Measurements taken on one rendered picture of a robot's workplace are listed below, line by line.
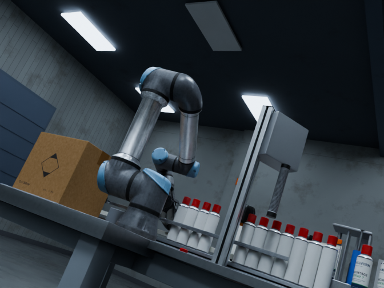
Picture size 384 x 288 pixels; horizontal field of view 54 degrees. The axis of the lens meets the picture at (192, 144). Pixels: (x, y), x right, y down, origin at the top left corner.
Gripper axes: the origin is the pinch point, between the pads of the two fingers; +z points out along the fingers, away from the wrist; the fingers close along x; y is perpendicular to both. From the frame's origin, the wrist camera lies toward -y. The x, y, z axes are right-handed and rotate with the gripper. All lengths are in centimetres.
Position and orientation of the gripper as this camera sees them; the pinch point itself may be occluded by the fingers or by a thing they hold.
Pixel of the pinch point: (168, 227)
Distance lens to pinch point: 168.7
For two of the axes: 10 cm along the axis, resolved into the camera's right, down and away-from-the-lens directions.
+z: 1.2, 8.5, -5.2
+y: 4.1, 4.3, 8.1
